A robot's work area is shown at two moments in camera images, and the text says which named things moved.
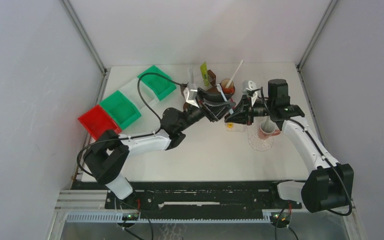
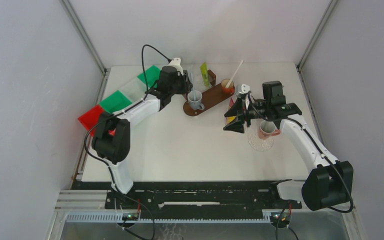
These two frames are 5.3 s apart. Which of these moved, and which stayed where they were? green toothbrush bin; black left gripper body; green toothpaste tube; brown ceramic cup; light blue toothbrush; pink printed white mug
Moved: black left gripper body; light blue toothbrush
Stayed: green toothpaste tube; brown ceramic cup; green toothbrush bin; pink printed white mug
